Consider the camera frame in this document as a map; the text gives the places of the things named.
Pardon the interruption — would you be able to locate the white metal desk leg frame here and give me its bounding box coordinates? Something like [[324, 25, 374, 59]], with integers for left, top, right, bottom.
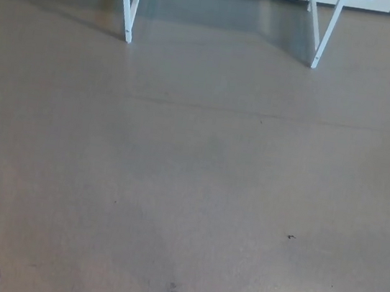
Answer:
[[109, 0, 144, 45], [299, 0, 348, 73]]

